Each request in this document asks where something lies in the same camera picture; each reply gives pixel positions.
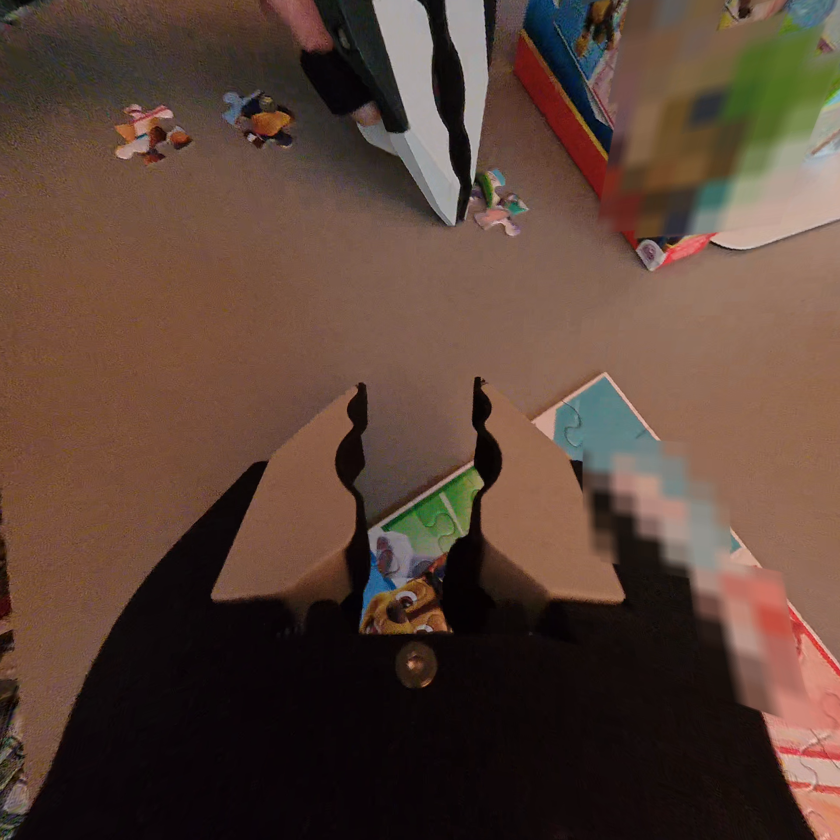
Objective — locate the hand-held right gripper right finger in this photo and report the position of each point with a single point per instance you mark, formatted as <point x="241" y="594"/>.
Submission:
<point x="538" y="525"/>

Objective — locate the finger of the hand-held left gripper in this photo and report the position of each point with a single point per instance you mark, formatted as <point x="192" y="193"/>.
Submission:
<point x="407" y="79"/>
<point x="476" y="79"/>

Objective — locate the blue orange puzzle piece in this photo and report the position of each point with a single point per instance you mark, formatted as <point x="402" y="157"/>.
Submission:
<point x="266" y="121"/>

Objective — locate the orange white puzzle piece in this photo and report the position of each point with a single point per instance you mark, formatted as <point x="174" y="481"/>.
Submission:
<point x="148" y="134"/>

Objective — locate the pastel green purple puzzle piece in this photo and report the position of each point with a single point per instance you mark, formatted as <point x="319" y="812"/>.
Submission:
<point x="499" y="207"/>

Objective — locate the colourful puzzle box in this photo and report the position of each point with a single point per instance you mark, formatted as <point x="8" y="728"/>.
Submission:
<point x="558" y="105"/>

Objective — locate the assembled cartoon jigsaw puzzle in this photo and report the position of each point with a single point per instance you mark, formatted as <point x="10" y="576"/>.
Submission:
<point x="590" y="410"/>

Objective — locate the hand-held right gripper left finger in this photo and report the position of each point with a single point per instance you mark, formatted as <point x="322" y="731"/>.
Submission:
<point x="295" y="525"/>

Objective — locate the white board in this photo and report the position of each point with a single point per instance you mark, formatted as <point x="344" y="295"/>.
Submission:
<point x="774" y="233"/>

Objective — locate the person's left hand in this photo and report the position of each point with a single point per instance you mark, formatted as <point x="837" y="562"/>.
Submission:
<point x="295" y="19"/>

